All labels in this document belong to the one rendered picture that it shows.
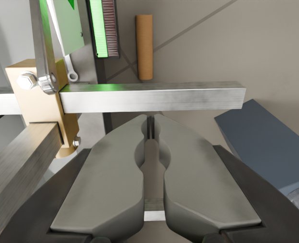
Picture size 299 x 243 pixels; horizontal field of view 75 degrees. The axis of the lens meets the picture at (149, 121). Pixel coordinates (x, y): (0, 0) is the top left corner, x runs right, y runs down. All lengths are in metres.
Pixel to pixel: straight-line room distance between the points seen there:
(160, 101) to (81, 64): 0.20
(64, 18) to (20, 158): 0.20
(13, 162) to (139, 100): 0.15
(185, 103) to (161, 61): 0.86
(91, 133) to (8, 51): 0.26
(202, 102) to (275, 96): 1.15
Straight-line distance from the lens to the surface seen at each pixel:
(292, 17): 1.31
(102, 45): 0.39
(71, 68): 0.41
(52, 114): 0.28
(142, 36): 1.01
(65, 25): 0.33
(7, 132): 0.58
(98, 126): 0.46
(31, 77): 0.26
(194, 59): 1.14
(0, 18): 0.55
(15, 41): 0.54
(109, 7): 0.39
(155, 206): 0.42
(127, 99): 0.26
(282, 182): 0.89
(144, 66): 1.03
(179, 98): 0.26
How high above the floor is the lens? 1.08
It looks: 61 degrees down
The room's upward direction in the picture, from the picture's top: 178 degrees clockwise
